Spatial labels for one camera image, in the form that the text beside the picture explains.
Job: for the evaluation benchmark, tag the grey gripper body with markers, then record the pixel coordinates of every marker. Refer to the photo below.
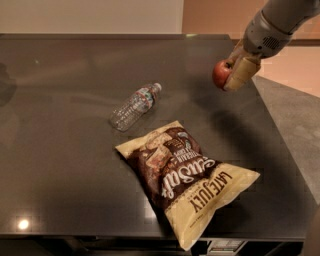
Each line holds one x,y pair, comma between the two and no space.
261,39

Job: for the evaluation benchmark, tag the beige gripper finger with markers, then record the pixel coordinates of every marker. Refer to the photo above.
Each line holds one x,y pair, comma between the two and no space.
242,70
237,53

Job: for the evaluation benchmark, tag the red apple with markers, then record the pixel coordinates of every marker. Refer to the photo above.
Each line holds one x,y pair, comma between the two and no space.
221,72

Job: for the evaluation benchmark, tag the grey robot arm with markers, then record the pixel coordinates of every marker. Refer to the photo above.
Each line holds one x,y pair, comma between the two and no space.
288,15

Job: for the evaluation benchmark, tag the clear plastic water bottle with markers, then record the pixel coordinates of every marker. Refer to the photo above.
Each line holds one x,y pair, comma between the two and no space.
139,103

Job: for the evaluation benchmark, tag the beige brown chips bag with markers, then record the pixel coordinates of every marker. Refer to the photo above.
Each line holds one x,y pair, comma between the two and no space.
177,178

